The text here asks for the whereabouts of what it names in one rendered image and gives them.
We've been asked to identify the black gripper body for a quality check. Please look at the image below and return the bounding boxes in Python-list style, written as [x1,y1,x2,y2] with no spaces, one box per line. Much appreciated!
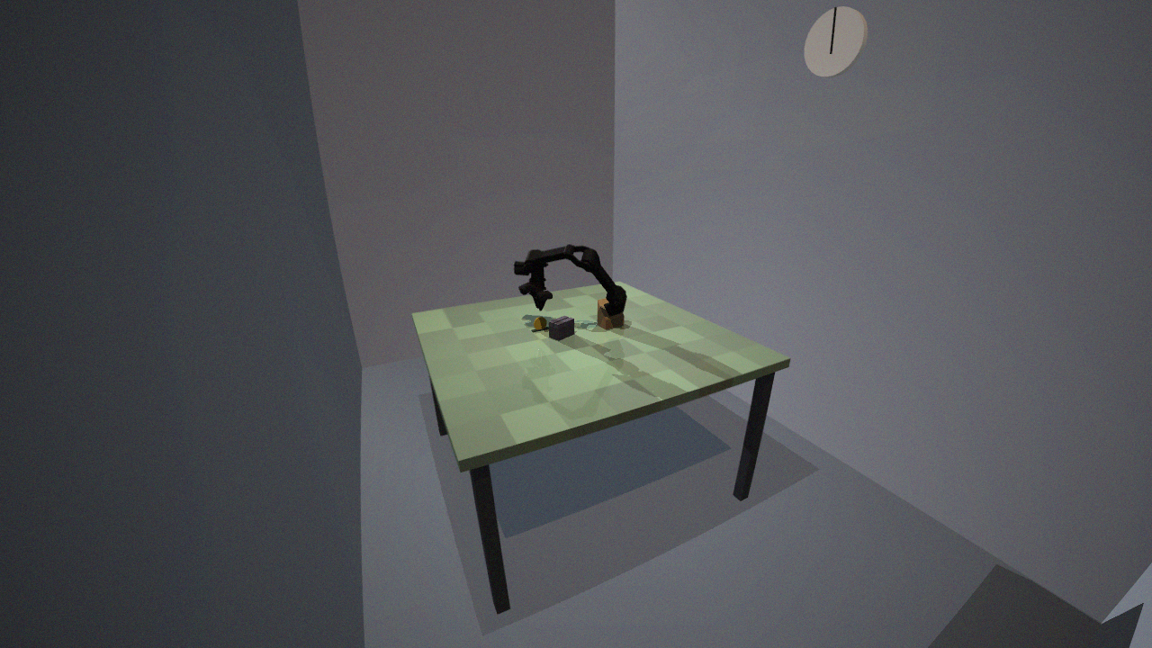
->
[530,276,553,301]

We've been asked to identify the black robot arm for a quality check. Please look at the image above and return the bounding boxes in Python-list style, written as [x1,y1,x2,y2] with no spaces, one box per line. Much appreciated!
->
[513,244,627,317]

